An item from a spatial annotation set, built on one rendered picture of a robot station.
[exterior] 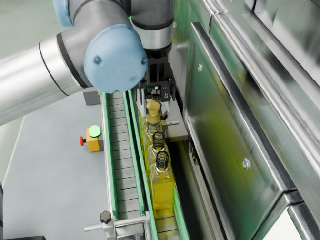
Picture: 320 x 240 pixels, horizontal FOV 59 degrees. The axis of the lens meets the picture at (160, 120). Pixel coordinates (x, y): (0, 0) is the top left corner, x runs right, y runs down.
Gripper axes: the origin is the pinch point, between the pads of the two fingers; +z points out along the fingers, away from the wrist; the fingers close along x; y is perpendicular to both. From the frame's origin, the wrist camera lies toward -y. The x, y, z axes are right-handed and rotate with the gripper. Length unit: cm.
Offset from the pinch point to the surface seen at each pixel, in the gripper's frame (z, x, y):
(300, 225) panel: -14.2, 12.7, 37.5
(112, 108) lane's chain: 29.7, -11.9, -32.3
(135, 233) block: 29.3, -8.2, 18.1
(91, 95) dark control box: 37, -21, -49
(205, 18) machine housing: -19.3, 12.7, -5.9
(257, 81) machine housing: -21.5, 13.3, 18.4
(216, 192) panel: 14.3, 12.9, 17.4
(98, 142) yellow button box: 37.0, -18.7, -22.1
